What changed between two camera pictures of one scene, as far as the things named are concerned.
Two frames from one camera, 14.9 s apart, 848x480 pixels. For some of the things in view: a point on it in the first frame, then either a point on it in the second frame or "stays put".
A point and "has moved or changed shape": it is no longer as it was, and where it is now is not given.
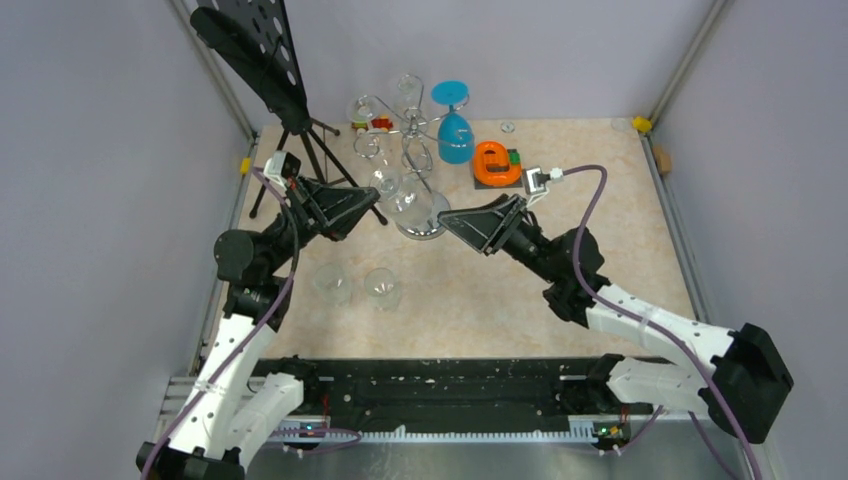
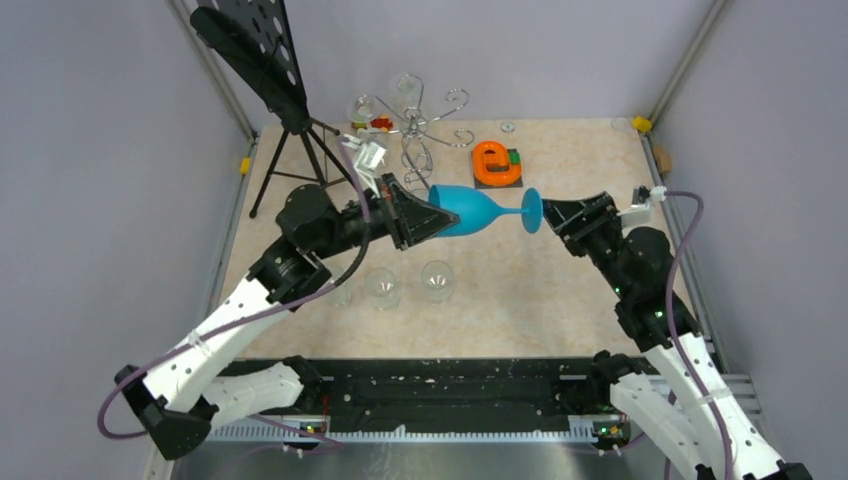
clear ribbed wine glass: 416,211 has moved or changed shape
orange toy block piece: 495,152 stays put
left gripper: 330,211 to 401,210
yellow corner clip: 642,124 stays put
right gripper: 479,227 to 594,213
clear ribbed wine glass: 381,287 stays put
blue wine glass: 456,142 to 475,212
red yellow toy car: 381,122 stays put
